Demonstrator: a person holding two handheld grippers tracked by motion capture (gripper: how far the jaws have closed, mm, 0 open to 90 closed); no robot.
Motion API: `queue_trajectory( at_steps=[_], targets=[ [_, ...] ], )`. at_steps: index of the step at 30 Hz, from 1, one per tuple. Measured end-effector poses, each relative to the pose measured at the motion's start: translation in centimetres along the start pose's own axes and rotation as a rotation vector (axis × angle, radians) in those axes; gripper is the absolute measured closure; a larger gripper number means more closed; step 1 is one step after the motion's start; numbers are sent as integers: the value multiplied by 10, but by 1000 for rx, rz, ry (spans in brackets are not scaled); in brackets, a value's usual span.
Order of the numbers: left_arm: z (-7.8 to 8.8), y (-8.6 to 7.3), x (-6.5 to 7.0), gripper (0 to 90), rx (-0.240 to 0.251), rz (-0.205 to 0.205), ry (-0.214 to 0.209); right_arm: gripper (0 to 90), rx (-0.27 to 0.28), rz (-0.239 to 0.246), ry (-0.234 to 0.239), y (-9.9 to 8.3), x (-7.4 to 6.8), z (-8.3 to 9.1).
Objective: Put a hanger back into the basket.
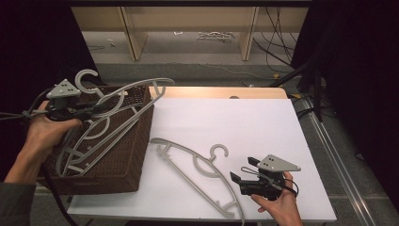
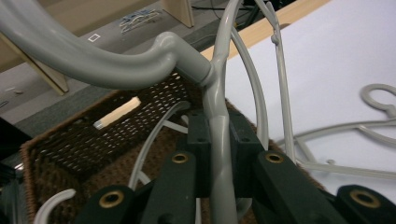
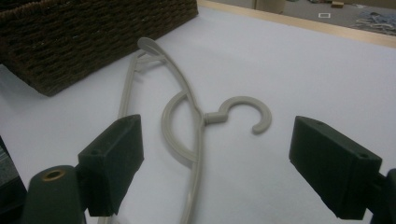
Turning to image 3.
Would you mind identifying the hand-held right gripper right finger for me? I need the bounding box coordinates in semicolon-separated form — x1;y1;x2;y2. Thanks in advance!
288;115;384;221

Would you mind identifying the pale pile on floor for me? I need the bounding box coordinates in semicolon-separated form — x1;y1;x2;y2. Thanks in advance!
350;10;396;36

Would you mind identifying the brown wicker basket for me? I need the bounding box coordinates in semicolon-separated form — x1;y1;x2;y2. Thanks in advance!
0;0;200;98

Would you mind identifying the grey plastic clothes hanger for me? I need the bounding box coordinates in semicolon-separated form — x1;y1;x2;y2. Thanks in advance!
97;36;274;224

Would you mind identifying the light wooden shelf unit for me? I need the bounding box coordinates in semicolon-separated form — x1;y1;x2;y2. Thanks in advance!
252;0;288;15

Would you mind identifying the white table sheet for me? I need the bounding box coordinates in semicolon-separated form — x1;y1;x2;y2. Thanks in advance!
0;6;396;224

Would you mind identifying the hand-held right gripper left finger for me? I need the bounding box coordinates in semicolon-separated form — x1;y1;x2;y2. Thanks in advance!
77;113;145;218

